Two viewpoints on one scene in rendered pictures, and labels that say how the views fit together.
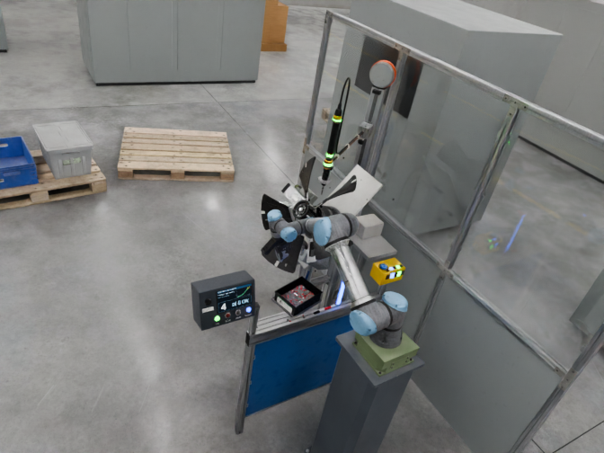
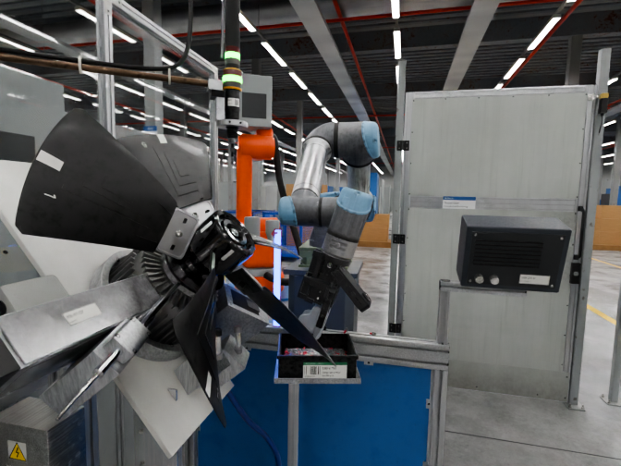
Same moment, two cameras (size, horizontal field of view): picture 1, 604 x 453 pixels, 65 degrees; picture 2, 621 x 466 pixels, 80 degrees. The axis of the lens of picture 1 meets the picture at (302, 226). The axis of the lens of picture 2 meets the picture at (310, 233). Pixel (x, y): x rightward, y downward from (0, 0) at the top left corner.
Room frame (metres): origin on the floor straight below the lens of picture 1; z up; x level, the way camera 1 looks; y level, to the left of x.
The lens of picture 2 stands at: (2.68, 0.71, 1.30)
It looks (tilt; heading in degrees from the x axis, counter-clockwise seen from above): 6 degrees down; 229
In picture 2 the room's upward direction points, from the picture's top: 1 degrees clockwise
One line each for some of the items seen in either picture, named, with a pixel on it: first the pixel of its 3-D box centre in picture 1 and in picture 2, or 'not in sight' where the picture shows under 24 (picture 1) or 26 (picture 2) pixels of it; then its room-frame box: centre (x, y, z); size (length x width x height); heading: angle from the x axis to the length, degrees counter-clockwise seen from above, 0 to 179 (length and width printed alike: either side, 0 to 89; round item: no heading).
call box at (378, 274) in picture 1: (386, 271); not in sight; (2.12, -0.52, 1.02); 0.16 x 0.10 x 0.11; 126
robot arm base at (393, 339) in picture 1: (386, 328); (326, 233); (1.56, -0.47, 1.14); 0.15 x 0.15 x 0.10
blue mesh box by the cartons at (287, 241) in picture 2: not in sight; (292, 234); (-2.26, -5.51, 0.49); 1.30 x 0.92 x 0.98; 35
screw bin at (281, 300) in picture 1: (297, 296); (315, 355); (1.99, -0.05, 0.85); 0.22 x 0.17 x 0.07; 141
